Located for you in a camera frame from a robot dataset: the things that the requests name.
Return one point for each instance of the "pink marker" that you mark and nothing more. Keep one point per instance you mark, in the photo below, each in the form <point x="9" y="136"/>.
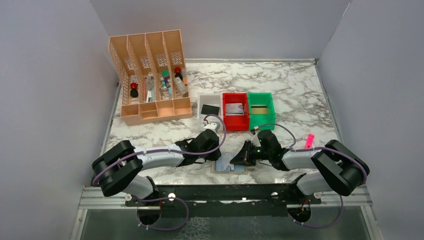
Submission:
<point x="309" y="141"/>

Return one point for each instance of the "peach plastic desk organizer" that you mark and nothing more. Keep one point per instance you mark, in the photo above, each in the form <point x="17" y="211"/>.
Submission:
<point x="141" y="58"/>

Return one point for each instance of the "black card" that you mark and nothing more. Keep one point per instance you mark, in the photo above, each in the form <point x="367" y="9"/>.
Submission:
<point x="207" y="109"/>

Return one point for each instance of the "light blue stapler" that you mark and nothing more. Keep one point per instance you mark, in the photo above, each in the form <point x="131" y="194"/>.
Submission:
<point x="150" y="96"/>

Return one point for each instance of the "green white glue stick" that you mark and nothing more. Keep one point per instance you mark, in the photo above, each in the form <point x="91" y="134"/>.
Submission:
<point x="163" y="84"/>

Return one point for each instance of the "red black stamp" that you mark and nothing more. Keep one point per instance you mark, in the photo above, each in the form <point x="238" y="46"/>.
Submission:
<point x="134" y="90"/>
<point x="178" y="73"/>

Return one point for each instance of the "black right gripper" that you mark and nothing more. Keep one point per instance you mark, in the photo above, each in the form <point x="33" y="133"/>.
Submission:
<point x="247" y="153"/>

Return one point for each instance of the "red plastic bin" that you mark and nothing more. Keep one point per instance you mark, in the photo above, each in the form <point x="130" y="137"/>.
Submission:
<point x="236" y="122"/>

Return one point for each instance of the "black mounting rail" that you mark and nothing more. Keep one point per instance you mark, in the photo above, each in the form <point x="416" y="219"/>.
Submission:
<point x="224" y="200"/>

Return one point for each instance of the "blue highlighter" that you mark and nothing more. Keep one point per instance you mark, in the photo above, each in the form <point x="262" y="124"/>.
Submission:
<point x="170" y="93"/>

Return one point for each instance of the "grey staples box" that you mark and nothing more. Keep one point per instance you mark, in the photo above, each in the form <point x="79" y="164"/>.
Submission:
<point x="181" y="87"/>

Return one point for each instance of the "green plastic bin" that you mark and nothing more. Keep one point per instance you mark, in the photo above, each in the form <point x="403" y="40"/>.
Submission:
<point x="260" y="98"/>

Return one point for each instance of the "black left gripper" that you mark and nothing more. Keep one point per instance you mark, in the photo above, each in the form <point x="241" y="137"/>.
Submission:
<point x="214" y="153"/>

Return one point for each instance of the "red black stamp right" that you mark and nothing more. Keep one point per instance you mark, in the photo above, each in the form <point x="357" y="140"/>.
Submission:
<point x="178" y="73"/>

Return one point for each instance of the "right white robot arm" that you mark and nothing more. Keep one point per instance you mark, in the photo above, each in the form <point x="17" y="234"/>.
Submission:
<point x="338" y="169"/>

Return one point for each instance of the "green eraser block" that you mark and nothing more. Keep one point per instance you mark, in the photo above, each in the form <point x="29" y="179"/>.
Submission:
<point x="165" y="74"/>

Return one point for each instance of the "red black stamp left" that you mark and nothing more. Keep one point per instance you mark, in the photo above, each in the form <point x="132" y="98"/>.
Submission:
<point x="134" y="90"/>

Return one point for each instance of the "white plastic bin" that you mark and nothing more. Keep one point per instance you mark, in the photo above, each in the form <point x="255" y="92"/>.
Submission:
<point x="208" y="99"/>

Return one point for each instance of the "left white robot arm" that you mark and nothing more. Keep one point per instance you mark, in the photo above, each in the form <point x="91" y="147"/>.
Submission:
<point x="117" y="170"/>

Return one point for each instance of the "gold striped card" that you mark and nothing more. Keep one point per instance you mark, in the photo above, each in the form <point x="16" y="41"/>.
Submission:
<point x="259" y="110"/>

